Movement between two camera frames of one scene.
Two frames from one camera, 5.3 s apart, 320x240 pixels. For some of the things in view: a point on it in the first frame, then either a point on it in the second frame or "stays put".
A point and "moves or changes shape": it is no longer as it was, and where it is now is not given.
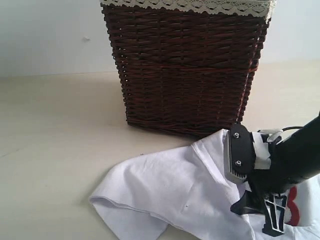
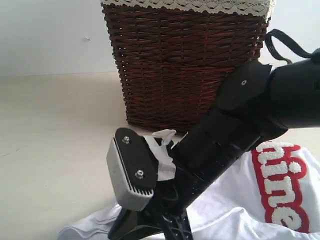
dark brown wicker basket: [192, 73] stays put
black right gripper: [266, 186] → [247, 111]
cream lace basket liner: [264, 7] stays put
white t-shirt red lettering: [182, 192] moves or changes shape
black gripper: [239, 151] → [133, 166]
